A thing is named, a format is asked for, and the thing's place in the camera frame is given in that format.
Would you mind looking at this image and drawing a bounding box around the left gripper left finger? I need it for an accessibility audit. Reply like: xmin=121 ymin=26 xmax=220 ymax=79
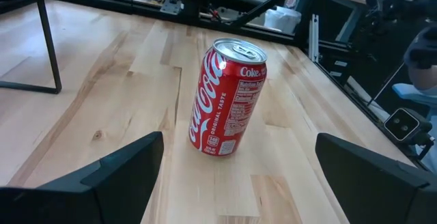
xmin=0 ymin=130 xmax=165 ymax=224

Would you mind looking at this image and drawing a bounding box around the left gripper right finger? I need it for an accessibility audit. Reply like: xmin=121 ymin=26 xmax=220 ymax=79
xmin=315 ymin=132 xmax=437 ymax=224

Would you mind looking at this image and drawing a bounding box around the red Coca-Cola can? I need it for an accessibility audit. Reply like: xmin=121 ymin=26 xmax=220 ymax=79
xmin=188 ymin=38 xmax=268 ymax=158

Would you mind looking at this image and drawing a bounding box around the light blue chair seat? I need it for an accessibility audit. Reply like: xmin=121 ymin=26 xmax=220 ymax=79
xmin=391 ymin=82 xmax=437 ymax=108

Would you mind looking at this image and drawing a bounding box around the person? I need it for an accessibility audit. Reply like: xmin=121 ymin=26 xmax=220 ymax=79
xmin=404 ymin=25 xmax=437 ymax=92

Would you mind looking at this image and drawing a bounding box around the white printed paper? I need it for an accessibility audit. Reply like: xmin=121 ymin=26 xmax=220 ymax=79
xmin=264 ymin=5 xmax=303 ymax=36

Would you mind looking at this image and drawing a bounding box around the small silver stereo camera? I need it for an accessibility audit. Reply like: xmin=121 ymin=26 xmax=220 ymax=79
xmin=383 ymin=107 xmax=434 ymax=147

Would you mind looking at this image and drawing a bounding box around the wooden shelf with black frame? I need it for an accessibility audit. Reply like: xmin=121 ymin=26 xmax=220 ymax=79
xmin=0 ymin=0 xmax=63 ymax=95

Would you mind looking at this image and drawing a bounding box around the white metal bracket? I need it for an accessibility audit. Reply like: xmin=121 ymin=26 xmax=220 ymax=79
xmin=308 ymin=13 xmax=321 ymax=64

